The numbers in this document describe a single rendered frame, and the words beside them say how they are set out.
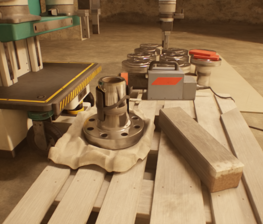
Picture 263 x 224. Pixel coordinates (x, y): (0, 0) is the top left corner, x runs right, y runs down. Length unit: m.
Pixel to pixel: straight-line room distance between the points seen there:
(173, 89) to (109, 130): 0.56
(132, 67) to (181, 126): 0.89
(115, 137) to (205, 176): 0.35
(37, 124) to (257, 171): 0.87
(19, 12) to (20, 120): 0.48
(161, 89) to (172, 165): 0.61
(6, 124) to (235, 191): 0.90
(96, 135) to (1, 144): 0.44
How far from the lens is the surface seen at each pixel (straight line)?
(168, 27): 1.28
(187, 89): 1.37
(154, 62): 1.35
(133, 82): 1.34
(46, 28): 1.11
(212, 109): 1.32
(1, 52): 1.17
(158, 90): 1.34
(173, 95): 1.37
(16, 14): 0.96
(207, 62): 1.94
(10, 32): 0.92
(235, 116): 1.22
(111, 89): 0.87
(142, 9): 9.94
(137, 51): 2.26
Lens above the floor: 0.66
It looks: 25 degrees down
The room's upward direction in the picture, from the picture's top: straight up
